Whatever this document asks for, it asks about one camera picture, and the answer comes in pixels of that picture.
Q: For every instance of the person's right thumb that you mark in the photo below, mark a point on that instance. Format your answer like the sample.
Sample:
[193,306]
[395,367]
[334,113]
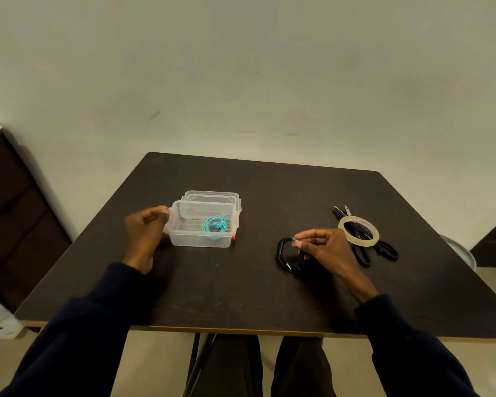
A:
[306,243]

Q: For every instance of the dark wooden cabinet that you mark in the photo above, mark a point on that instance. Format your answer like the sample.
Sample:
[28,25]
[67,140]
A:
[16,227]

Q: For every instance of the person's left fingers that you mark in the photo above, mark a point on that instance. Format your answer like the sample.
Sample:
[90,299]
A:
[158,214]

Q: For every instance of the person's right hand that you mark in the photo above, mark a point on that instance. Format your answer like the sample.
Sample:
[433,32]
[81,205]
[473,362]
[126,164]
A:
[332,248]

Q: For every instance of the clear adhesive tape roll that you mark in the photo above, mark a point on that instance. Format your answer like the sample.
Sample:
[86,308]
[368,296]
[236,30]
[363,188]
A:
[361,241]

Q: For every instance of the person's left forearm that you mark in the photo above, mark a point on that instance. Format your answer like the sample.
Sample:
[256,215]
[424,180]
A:
[78,330]

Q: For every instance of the clear plastic container lid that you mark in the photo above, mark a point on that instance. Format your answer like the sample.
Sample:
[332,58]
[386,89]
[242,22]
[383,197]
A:
[210,197]

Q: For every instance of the black scissors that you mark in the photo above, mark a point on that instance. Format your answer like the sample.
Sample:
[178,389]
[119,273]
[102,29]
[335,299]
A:
[386,248]

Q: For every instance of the person's left hand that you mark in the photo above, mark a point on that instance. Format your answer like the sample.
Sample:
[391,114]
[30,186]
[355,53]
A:
[142,237]

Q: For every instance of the person's left leg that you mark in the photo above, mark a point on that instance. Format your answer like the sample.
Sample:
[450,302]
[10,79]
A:
[235,367]

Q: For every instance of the person's leg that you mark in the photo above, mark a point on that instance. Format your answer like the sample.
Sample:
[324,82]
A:
[235,367]
[299,370]

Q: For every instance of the black metal table leg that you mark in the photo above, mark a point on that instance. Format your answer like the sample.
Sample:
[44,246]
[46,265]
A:
[198,367]

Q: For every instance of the person's right leg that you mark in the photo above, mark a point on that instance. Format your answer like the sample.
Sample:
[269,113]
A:
[299,370]

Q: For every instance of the grey round stool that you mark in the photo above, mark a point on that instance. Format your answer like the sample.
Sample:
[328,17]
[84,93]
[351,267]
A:
[463,252]

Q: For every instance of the clear plastic storage container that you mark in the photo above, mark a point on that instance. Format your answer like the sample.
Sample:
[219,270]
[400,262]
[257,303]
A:
[190,235]

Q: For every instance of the person's right forearm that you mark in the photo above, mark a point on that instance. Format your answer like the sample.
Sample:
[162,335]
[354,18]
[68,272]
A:
[409,347]

